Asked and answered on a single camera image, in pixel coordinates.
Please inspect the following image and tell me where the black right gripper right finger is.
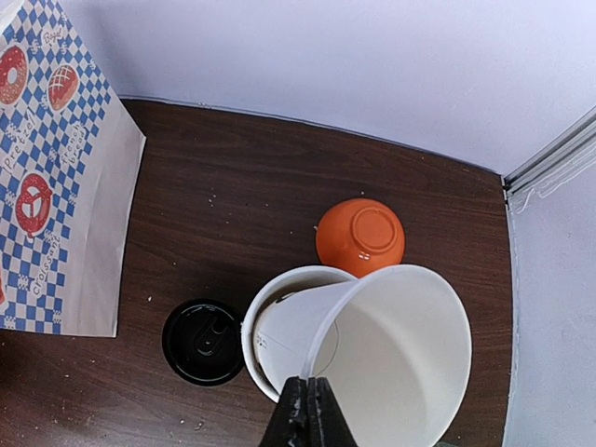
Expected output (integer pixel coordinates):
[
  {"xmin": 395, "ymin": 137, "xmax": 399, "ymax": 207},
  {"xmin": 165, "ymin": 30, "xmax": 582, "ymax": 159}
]
[{"xmin": 306, "ymin": 377, "xmax": 358, "ymax": 447}]

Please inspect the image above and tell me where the orange plastic bowl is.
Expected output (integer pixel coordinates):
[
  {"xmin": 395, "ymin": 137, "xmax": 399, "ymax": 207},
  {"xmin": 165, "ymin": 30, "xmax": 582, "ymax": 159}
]
[{"xmin": 316, "ymin": 198, "xmax": 405, "ymax": 278}]

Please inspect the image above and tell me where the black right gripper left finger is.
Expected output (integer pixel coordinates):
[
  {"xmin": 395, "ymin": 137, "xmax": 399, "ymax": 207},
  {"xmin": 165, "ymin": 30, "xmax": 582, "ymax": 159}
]
[{"xmin": 260, "ymin": 377, "xmax": 309, "ymax": 447}]

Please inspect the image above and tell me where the white paper cup stack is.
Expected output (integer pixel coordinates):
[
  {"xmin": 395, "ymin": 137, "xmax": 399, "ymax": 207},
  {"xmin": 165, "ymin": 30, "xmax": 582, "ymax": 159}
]
[{"xmin": 240, "ymin": 265, "xmax": 357, "ymax": 403}]

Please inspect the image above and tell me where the blue checkered paper bag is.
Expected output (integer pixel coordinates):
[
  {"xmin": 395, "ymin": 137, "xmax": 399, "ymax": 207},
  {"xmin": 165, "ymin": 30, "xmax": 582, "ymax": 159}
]
[{"xmin": 1, "ymin": 1, "xmax": 146, "ymax": 337}]

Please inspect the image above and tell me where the white paper coffee cup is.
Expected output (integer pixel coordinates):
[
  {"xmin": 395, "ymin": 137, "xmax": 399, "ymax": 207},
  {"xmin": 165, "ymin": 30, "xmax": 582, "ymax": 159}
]
[{"xmin": 314, "ymin": 264, "xmax": 472, "ymax": 446}]

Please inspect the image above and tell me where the black cup lid stack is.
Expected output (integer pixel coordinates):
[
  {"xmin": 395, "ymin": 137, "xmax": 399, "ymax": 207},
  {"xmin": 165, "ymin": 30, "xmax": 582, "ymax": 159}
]
[{"xmin": 162, "ymin": 299, "xmax": 244, "ymax": 386}]

